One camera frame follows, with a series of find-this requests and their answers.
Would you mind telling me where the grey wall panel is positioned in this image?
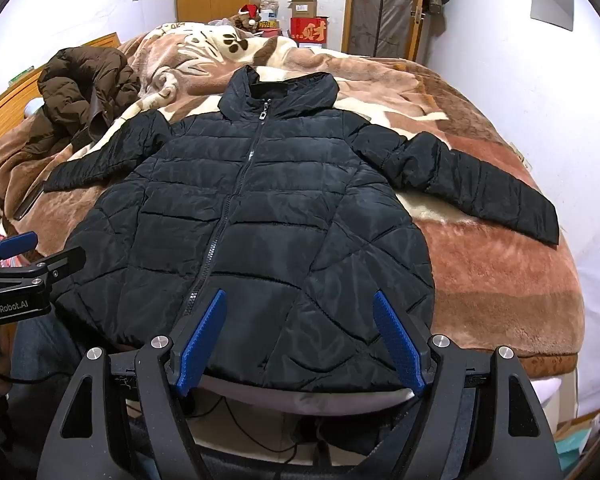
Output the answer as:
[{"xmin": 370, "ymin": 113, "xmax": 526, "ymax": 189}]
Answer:
[{"xmin": 530, "ymin": 0, "xmax": 575, "ymax": 31}]

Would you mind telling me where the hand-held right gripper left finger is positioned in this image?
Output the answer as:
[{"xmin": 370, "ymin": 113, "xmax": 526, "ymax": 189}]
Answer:
[{"xmin": 37, "ymin": 289, "xmax": 228, "ymax": 480}]

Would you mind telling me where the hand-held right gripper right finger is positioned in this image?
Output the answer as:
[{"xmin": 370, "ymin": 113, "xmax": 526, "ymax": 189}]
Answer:
[{"xmin": 372, "ymin": 290, "xmax": 563, "ymax": 480}]

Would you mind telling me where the plush toy with red hat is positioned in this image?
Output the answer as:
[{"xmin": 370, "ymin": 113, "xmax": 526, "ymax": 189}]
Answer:
[{"xmin": 230, "ymin": 4, "xmax": 262, "ymax": 31}]

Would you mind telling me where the teal box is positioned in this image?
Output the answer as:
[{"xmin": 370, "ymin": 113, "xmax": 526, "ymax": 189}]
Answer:
[{"xmin": 572, "ymin": 407, "xmax": 600, "ymax": 463}]

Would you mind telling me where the white bed sheet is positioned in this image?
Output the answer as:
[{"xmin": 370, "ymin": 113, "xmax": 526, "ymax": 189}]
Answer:
[{"xmin": 197, "ymin": 372, "xmax": 418, "ymax": 417}]

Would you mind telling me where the brown puffer jacket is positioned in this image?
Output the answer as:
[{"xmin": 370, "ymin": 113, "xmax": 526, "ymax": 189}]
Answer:
[{"xmin": 22, "ymin": 46, "xmax": 142, "ymax": 161}]

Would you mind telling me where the open cardboard box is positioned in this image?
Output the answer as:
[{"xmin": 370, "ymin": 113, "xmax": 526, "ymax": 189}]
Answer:
[{"xmin": 287, "ymin": 0, "xmax": 319, "ymax": 20}]

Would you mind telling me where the black cable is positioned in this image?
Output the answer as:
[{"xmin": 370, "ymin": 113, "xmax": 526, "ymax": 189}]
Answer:
[{"xmin": 217, "ymin": 392, "xmax": 326, "ymax": 463}]

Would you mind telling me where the red gift box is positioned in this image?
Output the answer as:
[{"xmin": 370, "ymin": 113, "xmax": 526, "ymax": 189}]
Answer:
[{"xmin": 290, "ymin": 16, "xmax": 329, "ymax": 47}]

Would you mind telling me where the brown printed blanket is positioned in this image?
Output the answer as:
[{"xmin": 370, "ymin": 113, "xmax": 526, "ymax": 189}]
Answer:
[{"xmin": 0, "ymin": 22, "xmax": 581, "ymax": 376}]

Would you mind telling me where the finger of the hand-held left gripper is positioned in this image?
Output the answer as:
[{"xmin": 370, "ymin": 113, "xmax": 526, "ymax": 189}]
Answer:
[
  {"xmin": 0, "ymin": 231, "xmax": 38, "ymax": 262},
  {"xmin": 30, "ymin": 246, "xmax": 87, "ymax": 282}
]

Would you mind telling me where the person's leg in jeans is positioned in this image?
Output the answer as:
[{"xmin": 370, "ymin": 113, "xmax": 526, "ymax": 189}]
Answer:
[{"xmin": 0, "ymin": 307, "xmax": 113, "ymax": 401}]

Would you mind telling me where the black puffer jacket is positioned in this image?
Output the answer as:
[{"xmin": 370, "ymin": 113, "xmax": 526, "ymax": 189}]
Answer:
[{"xmin": 42, "ymin": 66, "xmax": 561, "ymax": 393}]

